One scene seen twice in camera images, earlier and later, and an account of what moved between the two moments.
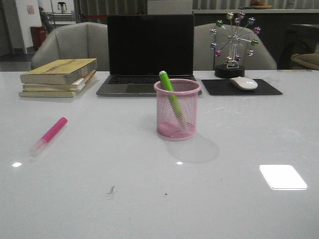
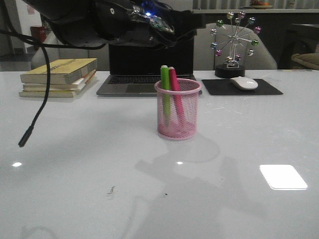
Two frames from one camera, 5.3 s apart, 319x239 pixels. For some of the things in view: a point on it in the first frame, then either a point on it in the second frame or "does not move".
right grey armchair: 217,44 does not move
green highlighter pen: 173,97 -> 166,103
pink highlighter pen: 52,132 -> 176,90
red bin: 39,34 does not move
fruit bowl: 257,5 does not move
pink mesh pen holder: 177,109 does not move
